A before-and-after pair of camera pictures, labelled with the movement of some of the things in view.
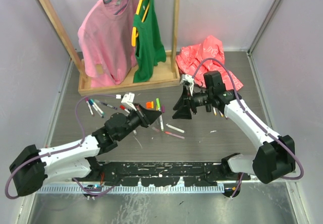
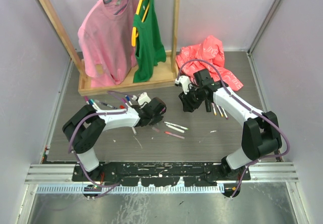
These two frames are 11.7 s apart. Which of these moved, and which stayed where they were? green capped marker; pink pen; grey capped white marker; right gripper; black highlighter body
Moved: green capped marker; right gripper
Stayed: grey capped white marker; black highlighter body; pink pen
